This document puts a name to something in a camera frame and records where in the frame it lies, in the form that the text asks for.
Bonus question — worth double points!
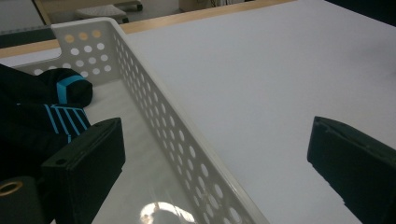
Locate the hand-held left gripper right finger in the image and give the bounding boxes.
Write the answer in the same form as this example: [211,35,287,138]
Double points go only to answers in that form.
[306,116,396,224]

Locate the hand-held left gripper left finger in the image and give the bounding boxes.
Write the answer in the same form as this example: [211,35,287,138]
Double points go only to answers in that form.
[40,117,126,224]

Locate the white perforated plastic basket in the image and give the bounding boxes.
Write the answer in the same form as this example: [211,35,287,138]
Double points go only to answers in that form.
[12,17,271,224]

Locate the black sock with blue stripes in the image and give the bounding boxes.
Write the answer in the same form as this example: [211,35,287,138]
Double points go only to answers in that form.
[0,63,93,182]

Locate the white platform on casters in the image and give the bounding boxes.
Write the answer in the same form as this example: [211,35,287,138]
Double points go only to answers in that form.
[74,4,129,24]

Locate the dark curtain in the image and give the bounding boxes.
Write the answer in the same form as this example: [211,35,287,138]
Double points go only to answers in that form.
[323,0,396,28]

